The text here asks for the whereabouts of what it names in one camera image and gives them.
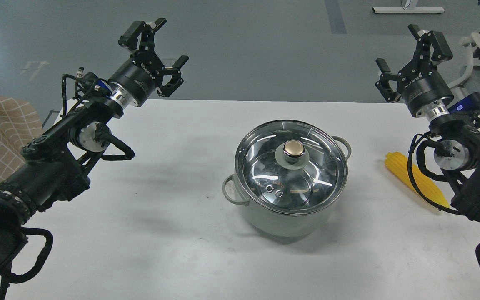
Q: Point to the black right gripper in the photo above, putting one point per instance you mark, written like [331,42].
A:
[419,82]

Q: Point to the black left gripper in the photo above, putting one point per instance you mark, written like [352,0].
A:
[144,71]

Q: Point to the yellow corn cob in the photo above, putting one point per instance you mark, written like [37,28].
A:
[397,164]

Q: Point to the glass pot lid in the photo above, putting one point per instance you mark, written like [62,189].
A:
[291,167]

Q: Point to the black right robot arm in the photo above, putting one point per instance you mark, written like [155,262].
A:
[450,150]

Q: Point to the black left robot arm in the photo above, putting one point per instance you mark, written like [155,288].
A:
[58,162]

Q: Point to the grey steel cooking pot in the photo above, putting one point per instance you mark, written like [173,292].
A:
[276,224]

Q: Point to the white table base bar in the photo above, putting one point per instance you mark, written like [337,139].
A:
[408,10]

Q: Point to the white chair frame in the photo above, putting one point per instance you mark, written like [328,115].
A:
[471,43]

